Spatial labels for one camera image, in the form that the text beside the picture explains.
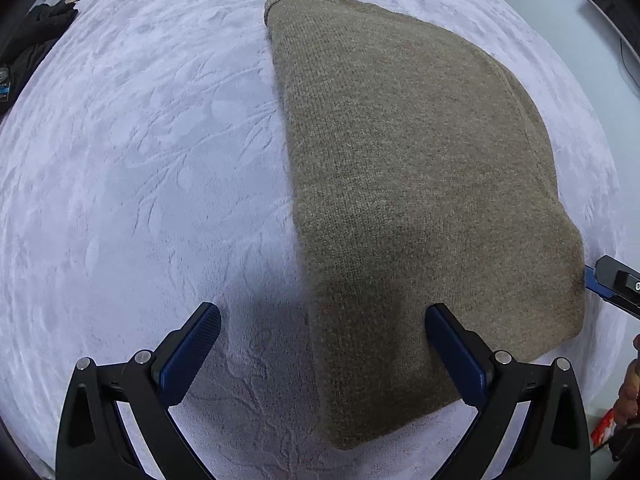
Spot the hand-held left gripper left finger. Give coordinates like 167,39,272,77
56,301,222,480

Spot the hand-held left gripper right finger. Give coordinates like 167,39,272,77
425,302,592,480

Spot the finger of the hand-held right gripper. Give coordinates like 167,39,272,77
583,254,640,319

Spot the brown knit sweater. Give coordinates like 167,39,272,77
263,0,587,452

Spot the person's right hand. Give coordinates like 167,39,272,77
615,332,640,427

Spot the red snack packet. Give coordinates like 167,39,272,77
591,407,619,444

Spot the lavender fleece blanket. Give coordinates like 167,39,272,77
0,0,632,480

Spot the black jacket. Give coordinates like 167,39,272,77
0,2,79,117

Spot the black cable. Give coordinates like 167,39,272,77
619,37,635,77

